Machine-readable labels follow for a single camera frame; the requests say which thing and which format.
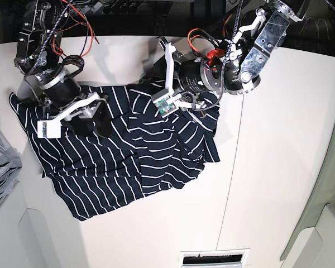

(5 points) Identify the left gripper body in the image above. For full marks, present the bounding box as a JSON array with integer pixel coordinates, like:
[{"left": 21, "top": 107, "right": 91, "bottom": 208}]
[{"left": 173, "top": 60, "right": 212, "bottom": 112}]

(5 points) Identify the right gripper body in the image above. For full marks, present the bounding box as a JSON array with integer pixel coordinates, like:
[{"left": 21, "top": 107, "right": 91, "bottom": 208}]
[{"left": 35, "top": 66, "right": 108, "bottom": 120}]

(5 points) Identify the navy white striped t-shirt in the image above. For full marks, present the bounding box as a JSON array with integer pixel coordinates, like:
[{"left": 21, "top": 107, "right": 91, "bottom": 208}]
[{"left": 9, "top": 80, "right": 219, "bottom": 221}]

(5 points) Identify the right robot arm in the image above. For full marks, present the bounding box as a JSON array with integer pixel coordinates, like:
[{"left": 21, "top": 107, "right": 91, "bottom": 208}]
[{"left": 14, "top": 1, "right": 112, "bottom": 138}]

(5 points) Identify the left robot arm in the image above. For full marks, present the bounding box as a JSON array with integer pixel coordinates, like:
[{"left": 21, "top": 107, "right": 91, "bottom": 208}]
[{"left": 151, "top": 1, "right": 309, "bottom": 117}]

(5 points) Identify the grey cloth pile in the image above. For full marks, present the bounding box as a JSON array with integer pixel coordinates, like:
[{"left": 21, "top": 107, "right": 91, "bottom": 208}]
[{"left": 0, "top": 131, "right": 22, "bottom": 202}]

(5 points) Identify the black power strip with plugs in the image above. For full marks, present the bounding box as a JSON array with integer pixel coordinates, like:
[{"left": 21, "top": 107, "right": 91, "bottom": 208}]
[{"left": 92, "top": 0, "right": 174, "bottom": 15}]

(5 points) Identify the grey green chair edge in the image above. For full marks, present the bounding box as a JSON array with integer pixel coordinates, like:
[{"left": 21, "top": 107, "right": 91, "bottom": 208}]
[{"left": 280, "top": 124, "right": 335, "bottom": 267}]

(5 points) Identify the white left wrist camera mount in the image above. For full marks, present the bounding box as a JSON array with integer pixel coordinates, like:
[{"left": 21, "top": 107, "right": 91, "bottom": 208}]
[{"left": 151, "top": 36, "right": 182, "bottom": 118}]

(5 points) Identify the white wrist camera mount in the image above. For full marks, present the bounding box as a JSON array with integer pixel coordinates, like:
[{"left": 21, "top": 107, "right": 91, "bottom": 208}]
[
  {"left": 151, "top": 36, "right": 182, "bottom": 118},
  {"left": 37, "top": 92, "right": 102, "bottom": 138}
]

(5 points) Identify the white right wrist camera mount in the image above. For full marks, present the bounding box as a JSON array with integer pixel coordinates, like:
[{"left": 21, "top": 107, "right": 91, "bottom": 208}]
[{"left": 37, "top": 92, "right": 102, "bottom": 138}]

